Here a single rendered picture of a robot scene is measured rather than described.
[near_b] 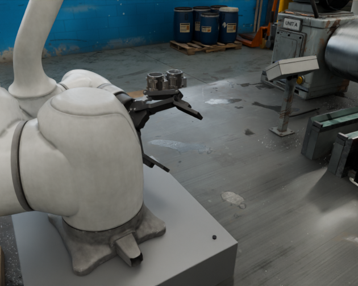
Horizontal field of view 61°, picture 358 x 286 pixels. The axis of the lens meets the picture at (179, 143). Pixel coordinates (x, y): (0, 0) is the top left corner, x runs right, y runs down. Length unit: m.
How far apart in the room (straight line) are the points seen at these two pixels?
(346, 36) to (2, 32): 5.28
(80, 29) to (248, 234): 5.65
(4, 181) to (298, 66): 0.93
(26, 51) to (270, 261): 0.67
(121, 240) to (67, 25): 5.65
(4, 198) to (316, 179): 0.80
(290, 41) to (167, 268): 1.28
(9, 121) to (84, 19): 5.64
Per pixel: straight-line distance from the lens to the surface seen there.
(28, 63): 0.73
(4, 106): 0.55
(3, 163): 0.51
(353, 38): 1.44
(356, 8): 3.42
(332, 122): 1.08
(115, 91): 0.76
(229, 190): 0.87
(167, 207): 0.66
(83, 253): 0.58
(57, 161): 0.47
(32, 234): 0.67
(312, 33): 1.54
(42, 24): 0.73
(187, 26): 6.10
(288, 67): 1.09
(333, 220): 0.86
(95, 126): 0.45
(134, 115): 0.73
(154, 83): 3.34
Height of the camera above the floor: 1.34
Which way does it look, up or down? 30 degrees down
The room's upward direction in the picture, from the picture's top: straight up
